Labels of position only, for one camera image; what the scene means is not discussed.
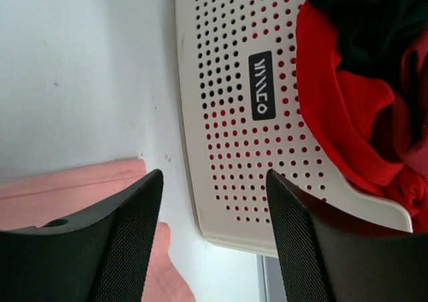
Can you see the salmon pink t shirt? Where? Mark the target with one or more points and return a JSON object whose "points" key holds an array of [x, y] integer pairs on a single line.
{"points": [[39, 199]]}

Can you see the bright red shirt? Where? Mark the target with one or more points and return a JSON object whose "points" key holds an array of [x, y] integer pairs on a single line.
{"points": [[365, 128]]}

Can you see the black garment in basket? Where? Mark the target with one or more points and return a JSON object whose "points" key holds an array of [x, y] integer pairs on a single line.
{"points": [[373, 34]]}

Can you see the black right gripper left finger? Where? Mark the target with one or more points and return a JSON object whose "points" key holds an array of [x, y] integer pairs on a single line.
{"points": [[100, 253]]}

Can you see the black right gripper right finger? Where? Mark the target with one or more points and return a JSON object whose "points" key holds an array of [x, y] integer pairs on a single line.
{"points": [[327, 254]]}

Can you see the white laundry basket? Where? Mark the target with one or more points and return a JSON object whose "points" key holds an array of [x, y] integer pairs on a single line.
{"points": [[241, 118]]}

